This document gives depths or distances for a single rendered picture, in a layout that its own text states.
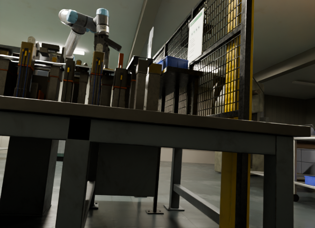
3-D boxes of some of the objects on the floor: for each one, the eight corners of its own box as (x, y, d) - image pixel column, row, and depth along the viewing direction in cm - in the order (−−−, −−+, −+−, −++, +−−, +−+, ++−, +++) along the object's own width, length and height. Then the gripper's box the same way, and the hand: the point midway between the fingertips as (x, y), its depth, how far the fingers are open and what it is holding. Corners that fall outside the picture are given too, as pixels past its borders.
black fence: (229, 316, 89) (241, -70, 110) (132, 195, 277) (144, 61, 298) (262, 312, 92) (268, -61, 113) (145, 195, 281) (155, 63, 302)
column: (12, 204, 206) (24, 125, 215) (51, 205, 212) (61, 128, 221) (-4, 215, 177) (10, 123, 185) (42, 216, 182) (54, 126, 191)
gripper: (93, 36, 156) (93, 70, 153) (94, 30, 146) (94, 65, 144) (108, 37, 158) (108, 70, 156) (109, 31, 148) (109, 66, 146)
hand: (106, 66), depth 151 cm, fingers closed, pressing on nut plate
